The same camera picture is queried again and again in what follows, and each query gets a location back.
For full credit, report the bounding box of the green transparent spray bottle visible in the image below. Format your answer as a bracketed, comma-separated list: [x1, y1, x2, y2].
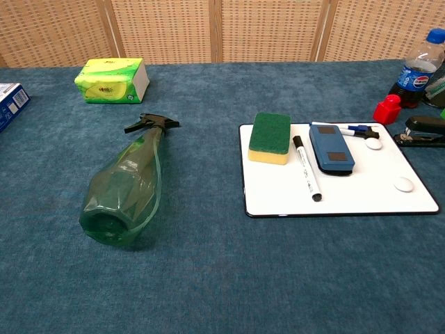
[79, 113, 181, 248]

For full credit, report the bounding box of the pepsi cola bottle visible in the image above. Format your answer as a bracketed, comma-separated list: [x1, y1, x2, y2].
[387, 28, 445, 109]

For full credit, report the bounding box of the green yellow scouring sponge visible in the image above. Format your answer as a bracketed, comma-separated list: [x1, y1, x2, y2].
[248, 112, 292, 166]

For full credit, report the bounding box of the black capped whiteboard marker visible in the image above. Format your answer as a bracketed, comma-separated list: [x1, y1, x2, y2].
[292, 135, 323, 202]

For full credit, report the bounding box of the blue whiteboard eraser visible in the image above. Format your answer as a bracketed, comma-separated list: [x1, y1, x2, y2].
[308, 124, 356, 175]

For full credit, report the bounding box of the blue table cloth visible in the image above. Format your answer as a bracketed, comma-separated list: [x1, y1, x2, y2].
[0, 58, 445, 334]

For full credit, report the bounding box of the white magnetic whiteboard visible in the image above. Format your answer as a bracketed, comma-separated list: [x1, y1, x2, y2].
[238, 122, 440, 219]

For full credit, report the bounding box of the woven bamboo folding screen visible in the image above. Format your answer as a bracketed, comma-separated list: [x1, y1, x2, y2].
[0, 0, 445, 69]

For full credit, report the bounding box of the blue capped whiteboard marker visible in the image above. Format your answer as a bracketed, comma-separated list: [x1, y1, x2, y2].
[311, 121, 369, 134]

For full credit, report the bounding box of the green yellow tissue pack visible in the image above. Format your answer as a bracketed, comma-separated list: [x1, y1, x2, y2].
[74, 58, 151, 104]

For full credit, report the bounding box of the red toy block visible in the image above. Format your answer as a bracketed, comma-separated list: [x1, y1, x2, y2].
[373, 94, 402, 125]

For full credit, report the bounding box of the blue toothpaste box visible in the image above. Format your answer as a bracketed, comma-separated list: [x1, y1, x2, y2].
[0, 83, 31, 134]

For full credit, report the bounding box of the black tape roll with markers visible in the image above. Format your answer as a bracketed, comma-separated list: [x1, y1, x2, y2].
[422, 62, 445, 109]

